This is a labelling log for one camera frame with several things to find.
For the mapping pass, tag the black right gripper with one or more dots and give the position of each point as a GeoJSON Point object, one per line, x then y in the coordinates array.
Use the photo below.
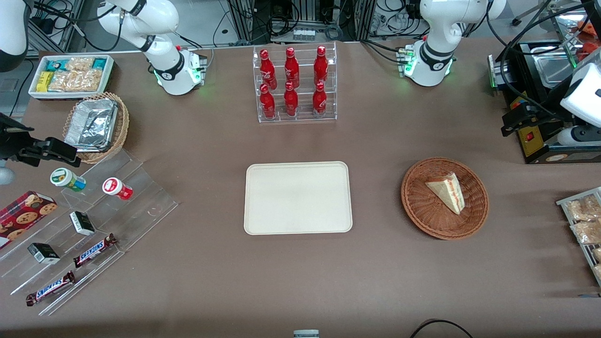
{"type": "Point", "coordinates": [10, 143]}

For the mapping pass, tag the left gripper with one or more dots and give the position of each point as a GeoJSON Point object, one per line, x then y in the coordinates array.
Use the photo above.
{"type": "Point", "coordinates": [543, 118]}

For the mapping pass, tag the triangle sandwich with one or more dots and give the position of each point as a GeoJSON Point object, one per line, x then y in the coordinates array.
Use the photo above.
{"type": "Point", "coordinates": [448, 192]}

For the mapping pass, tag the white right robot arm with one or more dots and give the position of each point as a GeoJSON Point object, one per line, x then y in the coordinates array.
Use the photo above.
{"type": "Point", "coordinates": [159, 21]}

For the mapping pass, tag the aluminium foil tray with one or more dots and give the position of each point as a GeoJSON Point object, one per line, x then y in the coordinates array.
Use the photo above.
{"type": "Point", "coordinates": [91, 124]}

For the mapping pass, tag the light wicker basket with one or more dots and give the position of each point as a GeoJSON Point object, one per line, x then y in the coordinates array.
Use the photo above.
{"type": "Point", "coordinates": [121, 126]}

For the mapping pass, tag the round brown wicker basket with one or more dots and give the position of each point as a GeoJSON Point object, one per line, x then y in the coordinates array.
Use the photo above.
{"type": "Point", "coordinates": [422, 206]}

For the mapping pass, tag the cream rectangular tray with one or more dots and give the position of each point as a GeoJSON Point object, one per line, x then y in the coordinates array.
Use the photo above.
{"type": "Point", "coordinates": [296, 197]}

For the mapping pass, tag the green lid cup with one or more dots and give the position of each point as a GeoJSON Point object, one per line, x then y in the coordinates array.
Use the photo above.
{"type": "Point", "coordinates": [65, 178]}

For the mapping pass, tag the white plastic snack bin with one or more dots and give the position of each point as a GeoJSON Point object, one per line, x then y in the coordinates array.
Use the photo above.
{"type": "Point", "coordinates": [34, 91]}

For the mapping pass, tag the red chocolate cookie box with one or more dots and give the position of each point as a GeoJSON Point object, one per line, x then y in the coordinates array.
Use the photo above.
{"type": "Point", "coordinates": [23, 216]}

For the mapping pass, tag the yellow snack pack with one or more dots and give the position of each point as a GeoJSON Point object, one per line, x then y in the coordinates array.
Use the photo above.
{"type": "Point", "coordinates": [44, 81]}

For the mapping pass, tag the red lid cup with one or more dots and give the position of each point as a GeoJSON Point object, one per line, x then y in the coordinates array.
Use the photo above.
{"type": "Point", "coordinates": [115, 188]}

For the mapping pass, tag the clear bag of crackers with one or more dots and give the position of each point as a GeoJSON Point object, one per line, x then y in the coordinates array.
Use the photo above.
{"type": "Point", "coordinates": [79, 64]}
{"type": "Point", "coordinates": [75, 81]}

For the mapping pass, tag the small black box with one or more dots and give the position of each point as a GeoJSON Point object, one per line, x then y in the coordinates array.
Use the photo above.
{"type": "Point", "coordinates": [43, 253]}
{"type": "Point", "coordinates": [82, 223]}

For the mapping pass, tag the teal snack pack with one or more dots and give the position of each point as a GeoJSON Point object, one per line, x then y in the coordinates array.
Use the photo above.
{"type": "Point", "coordinates": [99, 63]}
{"type": "Point", "coordinates": [55, 65]}

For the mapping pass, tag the clear acrylic stepped display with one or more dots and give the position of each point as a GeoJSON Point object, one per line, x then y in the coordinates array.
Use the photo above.
{"type": "Point", "coordinates": [141, 202]}

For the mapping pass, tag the clear bag of pastries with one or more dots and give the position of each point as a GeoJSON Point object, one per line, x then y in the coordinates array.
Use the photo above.
{"type": "Point", "coordinates": [597, 254]}
{"type": "Point", "coordinates": [582, 210]}
{"type": "Point", "coordinates": [587, 232]}

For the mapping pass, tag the snickers bar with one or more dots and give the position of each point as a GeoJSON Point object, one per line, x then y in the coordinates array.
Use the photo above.
{"type": "Point", "coordinates": [94, 250]}
{"type": "Point", "coordinates": [49, 288]}

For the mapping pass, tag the red cola bottle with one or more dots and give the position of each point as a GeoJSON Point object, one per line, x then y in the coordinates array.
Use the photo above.
{"type": "Point", "coordinates": [320, 65]}
{"type": "Point", "coordinates": [267, 70]}
{"type": "Point", "coordinates": [267, 103]}
{"type": "Point", "coordinates": [319, 99]}
{"type": "Point", "coordinates": [290, 101]}
{"type": "Point", "coordinates": [291, 68]}

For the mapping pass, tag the clear acrylic bottle rack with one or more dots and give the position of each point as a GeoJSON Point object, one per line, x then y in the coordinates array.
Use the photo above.
{"type": "Point", "coordinates": [303, 77]}

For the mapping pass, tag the white power strip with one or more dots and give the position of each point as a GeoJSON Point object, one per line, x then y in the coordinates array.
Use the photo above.
{"type": "Point", "coordinates": [303, 34]}

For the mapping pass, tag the small grey box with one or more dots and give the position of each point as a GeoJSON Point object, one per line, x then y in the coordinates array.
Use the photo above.
{"type": "Point", "coordinates": [306, 334]}

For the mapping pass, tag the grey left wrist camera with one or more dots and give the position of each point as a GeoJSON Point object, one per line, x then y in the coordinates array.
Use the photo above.
{"type": "Point", "coordinates": [580, 136]}

